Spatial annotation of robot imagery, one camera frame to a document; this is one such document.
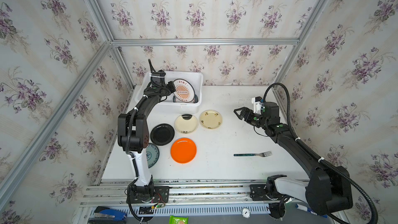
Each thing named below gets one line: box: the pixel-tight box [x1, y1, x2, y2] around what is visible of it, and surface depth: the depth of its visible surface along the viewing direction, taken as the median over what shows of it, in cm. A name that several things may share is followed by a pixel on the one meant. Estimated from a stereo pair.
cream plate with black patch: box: [174, 114, 199, 134], surface depth 102 cm
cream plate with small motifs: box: [199, 109, 223, 130], surface depth 103 cm
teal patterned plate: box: [146, 142, 160, 169], surface depth 88 cm
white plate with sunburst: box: [173, 78, 196, 103], surface depth 103 cm
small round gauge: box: [241, 207, 251, 219], surface depth 70 cm
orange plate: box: [170, 137, 197, 164], surface depth 90 cm
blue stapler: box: [88, 205, 128, 224], surface depth 68 cm
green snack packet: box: [168, 214, 189, 224], surface depth 67 cm
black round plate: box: [150, 123, 175, 147], surface depth 94 cm
